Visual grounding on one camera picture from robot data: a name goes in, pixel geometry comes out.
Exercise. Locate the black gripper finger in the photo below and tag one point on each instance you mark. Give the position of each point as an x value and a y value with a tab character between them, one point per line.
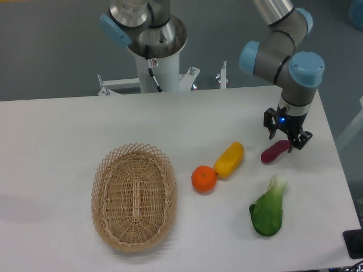
270	121
298	139

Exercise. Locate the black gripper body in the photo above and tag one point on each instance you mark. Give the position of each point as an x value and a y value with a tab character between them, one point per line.
286	122

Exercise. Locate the purple sweet potato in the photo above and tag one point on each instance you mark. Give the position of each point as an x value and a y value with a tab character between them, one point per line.
273	152

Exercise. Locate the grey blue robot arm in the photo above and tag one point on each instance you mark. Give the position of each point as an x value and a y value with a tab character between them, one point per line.
275	60

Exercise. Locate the yellow mango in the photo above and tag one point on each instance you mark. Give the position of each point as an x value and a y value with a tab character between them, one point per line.
229	161

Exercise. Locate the orange tangerine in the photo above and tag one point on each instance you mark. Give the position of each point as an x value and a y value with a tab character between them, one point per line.
204	179

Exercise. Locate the green bok choy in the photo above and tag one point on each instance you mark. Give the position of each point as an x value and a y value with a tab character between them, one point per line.
266	212

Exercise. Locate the black device at table edge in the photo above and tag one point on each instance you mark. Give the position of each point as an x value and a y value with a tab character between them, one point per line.
353	242

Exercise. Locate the blue object top right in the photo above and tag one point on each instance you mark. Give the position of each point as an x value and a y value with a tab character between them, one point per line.
355	13

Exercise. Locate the oval wicker basket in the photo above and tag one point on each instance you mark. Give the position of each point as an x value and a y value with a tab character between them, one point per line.
134	197

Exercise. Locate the white frame at right edge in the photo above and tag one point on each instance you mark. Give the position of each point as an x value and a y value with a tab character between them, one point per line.
354	127

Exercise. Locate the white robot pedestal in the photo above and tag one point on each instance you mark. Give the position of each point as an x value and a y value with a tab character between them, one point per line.
157	56

